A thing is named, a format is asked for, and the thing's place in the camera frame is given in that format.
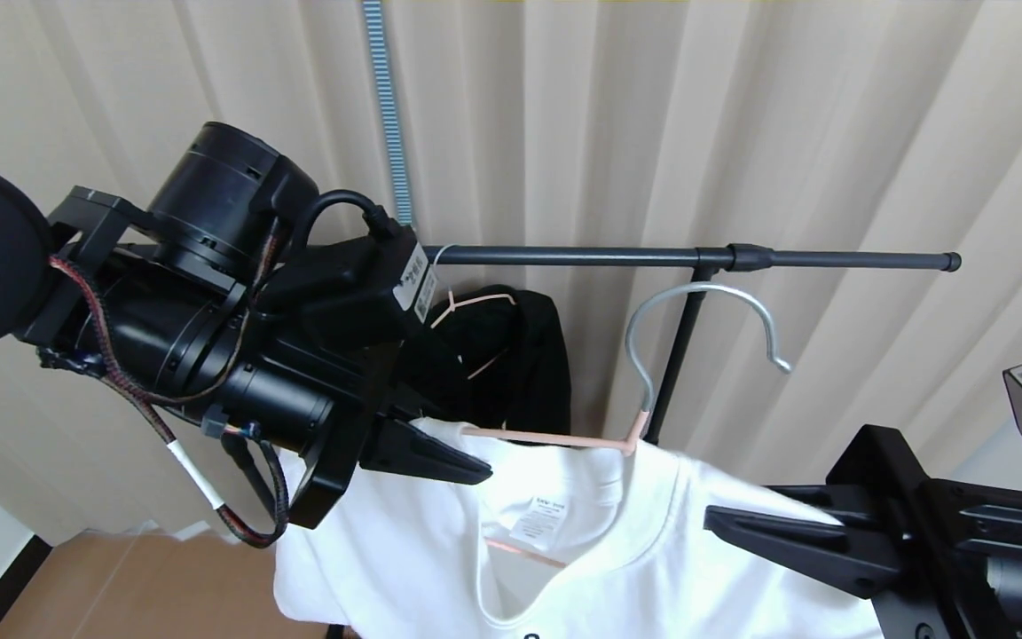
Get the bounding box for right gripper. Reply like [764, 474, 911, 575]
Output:
[704, 424, 1022, 639]

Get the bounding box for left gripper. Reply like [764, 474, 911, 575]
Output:
[232, 337, 494, 531]

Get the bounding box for black shorts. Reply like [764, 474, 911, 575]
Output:
[405, 286, 572, 436]

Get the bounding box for pink clothes hanger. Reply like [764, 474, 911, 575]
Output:
[462, 282, 793, 569]
[429, 244, 519, 381]

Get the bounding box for white garment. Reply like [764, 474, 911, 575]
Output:
[273, 417, 884, 639]

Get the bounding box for black clothes rack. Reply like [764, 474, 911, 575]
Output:
[116, 243, 963, 445]

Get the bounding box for beige curtain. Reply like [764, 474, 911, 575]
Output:
[0, 0, 1022, 547]

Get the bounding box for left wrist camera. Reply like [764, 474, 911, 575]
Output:
[255, 226, 441, 351]

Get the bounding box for black cable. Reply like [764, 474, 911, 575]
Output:
[285, 189, 404, 267]

